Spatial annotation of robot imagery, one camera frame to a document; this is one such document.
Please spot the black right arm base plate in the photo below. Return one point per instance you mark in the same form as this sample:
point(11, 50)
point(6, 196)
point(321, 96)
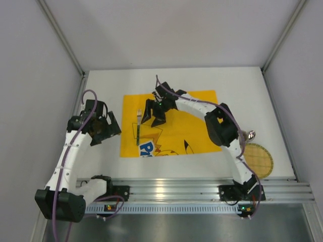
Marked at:
point(238, 193)

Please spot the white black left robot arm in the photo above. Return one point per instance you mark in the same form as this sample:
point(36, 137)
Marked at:
point(61, 198)

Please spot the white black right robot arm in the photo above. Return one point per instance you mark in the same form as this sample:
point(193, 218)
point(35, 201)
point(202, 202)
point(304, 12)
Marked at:
point(222, 130)

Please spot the aluminium frame post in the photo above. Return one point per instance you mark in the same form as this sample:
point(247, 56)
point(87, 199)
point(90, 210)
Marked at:
point(292, 20)
point(61, 36)

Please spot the yellow printed cloth placemat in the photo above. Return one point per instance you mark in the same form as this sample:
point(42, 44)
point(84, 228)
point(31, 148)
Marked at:
point(182, 134)

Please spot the fork with teal handle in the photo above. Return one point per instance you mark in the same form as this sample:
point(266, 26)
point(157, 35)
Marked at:
point(139, 116)

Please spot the round woven yellow plate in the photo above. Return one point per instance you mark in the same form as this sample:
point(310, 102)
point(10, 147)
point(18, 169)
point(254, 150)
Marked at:
point(258, 159)

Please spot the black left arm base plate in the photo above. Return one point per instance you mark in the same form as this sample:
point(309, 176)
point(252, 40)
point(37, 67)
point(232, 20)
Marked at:
point(118, 190)

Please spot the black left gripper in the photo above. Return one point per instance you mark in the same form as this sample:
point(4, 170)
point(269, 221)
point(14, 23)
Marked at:
point(107, 129)

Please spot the slotted grey cable duct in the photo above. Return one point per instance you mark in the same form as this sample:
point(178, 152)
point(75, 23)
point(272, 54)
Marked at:
point(168, 209)

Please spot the aluminium frame post left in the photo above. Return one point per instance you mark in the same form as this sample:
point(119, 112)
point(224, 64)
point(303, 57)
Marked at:
point(61, 36)

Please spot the aluminium frame post right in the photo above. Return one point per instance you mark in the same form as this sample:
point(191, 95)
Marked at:
point(292, 20)

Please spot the aluminium mounting rail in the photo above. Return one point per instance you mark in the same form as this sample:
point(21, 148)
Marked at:
point(206, 190)

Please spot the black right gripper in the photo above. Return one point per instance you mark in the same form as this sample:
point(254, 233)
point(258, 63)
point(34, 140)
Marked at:
point(156, 107)

